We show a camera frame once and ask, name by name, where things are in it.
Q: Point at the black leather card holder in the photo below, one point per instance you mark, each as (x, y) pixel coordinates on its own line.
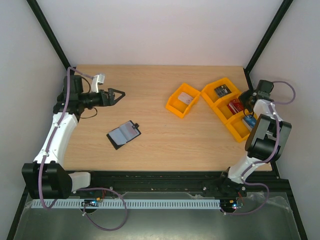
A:
(123, 134)

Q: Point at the yellow bin with blue cards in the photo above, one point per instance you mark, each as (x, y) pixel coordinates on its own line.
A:
(238, 128)

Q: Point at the black card stack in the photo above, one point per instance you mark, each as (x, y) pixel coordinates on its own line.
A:
(222, 91)

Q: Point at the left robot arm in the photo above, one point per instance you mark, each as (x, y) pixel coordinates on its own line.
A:
(45, 177)

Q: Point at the black frame post left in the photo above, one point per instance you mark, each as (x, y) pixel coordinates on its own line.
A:
(42, 20)

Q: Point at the white slotted cable duct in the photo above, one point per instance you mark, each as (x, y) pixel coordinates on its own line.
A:
(157, 204)

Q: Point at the blue card stack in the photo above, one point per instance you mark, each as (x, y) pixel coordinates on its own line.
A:
(249, 121)

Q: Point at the black frame post right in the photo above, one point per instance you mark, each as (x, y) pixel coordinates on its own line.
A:
(279, 15)

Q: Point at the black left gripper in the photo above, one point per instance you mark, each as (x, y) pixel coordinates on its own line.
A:
(110, 100)

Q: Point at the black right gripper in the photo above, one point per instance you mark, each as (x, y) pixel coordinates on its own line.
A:
(246, 99)

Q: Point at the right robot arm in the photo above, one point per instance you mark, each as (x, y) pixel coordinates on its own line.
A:
(265, 142)

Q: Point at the yellow bin with white cards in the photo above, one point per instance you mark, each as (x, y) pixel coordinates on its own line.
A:
(179, 108)

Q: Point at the red VIP card stack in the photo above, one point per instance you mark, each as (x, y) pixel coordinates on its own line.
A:
(235, 106)

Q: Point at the yellow bin with red cards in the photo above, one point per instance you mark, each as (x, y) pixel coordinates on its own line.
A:
(222, 111)

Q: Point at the yellow bin with black cards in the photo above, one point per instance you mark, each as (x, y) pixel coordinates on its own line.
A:
(209, 95)

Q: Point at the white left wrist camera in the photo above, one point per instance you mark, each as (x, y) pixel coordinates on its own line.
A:
(97, 80)

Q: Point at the white card stack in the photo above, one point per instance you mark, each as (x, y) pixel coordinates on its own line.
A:
(185, 98)

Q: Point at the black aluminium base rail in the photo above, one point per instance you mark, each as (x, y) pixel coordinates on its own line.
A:
(203, 183)

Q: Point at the black frame post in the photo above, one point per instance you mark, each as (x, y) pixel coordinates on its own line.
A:
(279, 15)
(42, 20)

